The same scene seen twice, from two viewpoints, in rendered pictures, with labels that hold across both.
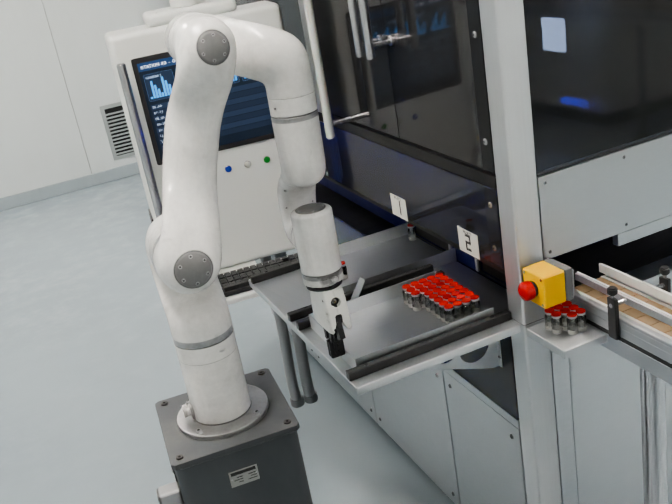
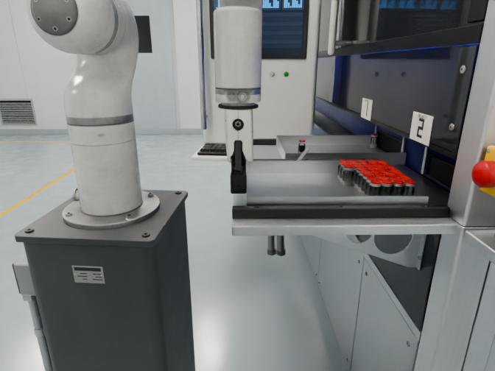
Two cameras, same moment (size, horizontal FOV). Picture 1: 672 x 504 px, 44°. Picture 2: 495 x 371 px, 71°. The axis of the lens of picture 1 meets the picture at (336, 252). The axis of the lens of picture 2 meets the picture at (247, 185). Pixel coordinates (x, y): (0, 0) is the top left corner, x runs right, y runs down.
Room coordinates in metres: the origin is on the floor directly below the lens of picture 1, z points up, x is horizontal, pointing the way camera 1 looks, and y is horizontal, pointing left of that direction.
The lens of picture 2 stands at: (0.95, -0.20, 1.15)
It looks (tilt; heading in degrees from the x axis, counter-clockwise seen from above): 19 degrees down; 19
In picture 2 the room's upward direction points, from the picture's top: straight up
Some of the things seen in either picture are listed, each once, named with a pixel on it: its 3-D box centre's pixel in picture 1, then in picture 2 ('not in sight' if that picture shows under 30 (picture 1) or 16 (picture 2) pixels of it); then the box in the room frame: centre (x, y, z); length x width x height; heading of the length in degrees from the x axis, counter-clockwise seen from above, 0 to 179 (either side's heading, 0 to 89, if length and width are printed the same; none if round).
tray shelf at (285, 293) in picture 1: (382, 297); (323, 172); (1.88, -0.09, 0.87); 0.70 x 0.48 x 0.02; 20
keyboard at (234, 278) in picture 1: (250, 276); (248, 149); (2.29, 0.26, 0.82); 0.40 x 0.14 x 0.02; 104
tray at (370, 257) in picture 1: (375, 259); (334, 148); (2.06, -0.10, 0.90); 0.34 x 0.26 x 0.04; 110
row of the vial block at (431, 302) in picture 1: (432, 302); (362, 179); (1.74, -0.20, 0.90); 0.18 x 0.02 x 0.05; 20
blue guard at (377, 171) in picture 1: (322, 148); (330, 79); (2.56, -0.02, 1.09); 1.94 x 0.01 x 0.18; 20
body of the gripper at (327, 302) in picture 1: (327, 301); (238, 129); (1.58, 0.04, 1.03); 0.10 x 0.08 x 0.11; 20
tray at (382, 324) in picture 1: (399, 317); (322, 183); (1.71, -0.11, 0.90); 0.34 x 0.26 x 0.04; 110
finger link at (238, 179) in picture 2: (338, 344); (238, 179); (1.56, 0.03, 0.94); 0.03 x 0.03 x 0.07; 20
